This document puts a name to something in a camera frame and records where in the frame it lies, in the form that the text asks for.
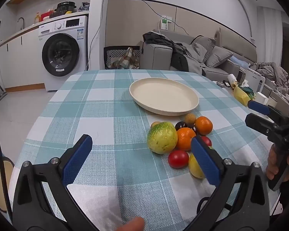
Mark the teal checkered tablecloth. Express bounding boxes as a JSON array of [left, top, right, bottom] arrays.
[[8, 70, 280, 231]]

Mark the black rice cooker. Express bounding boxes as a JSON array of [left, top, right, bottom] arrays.
[[56, 1, 77, 15]]

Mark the person's left hand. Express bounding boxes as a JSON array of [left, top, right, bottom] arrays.
[[116, 217, 145, 231]]

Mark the white curtain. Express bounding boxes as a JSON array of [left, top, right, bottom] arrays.
[[256, 5, 283, 65]]

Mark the mandarin orange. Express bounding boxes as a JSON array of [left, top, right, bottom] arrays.
[[176, 127, 197, 151], [195, 116, 213, 136]]

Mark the long wall cable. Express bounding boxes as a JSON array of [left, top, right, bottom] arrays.
[[105, 0, 192, 36]]

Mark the cream round plate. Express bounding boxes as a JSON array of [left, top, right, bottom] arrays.
[[129, 77, 199, 116]]

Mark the plaid cloth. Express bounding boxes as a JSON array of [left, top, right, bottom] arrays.
[[111, 48, 140, 70]]

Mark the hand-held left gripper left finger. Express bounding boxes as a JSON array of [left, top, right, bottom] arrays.
[[12, 134, 97, 231]]

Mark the yellow guava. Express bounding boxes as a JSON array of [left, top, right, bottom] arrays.
[[188, 153, 206, 179]]

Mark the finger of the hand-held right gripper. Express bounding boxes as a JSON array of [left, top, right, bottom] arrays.
[[248, 100, 289, 126], [245, 113, 282, 140]]

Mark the dark clothes pile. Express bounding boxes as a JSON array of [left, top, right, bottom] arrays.
[[143, 32, 203, 73]]

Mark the grey sofa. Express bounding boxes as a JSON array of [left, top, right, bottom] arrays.
[[140, 28, 258, 82]]

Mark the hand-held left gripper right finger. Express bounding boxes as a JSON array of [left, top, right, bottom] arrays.
[[185, 135, 271, 231]]

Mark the white washing machine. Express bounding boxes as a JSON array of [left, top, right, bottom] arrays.
[[38, 16, 89, 92]]

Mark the round beige stool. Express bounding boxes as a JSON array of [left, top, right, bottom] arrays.
[[0, 156, 15, 212]]

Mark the white kitchen counter cabinet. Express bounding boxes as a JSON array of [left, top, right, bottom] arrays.
[[0, 25, 47, 89]]

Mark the black patterned basket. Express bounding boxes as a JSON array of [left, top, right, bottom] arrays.
[[103, 46, 141, 70]]

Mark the yellow bag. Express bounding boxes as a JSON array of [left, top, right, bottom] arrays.
[[233, 84, 252, 106]]

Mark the red box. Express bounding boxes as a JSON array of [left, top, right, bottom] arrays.
[[40, 11, 54, 21]]

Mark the grey pillow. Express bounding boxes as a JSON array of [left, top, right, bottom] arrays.
[[206, 46, 234, 68], [191, 36, 217, 63]]

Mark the grey blanket heap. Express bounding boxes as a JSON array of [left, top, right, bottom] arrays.
[[252, 62, 289, 87]]

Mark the green guava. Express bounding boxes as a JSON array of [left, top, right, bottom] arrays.
[[147, 122, 178, 155]]

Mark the white box appliance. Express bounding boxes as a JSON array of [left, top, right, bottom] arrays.
[[244, 68, 266, 94]]

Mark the person's right hand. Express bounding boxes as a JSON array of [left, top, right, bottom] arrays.
[[265, 146, 289, 181]]

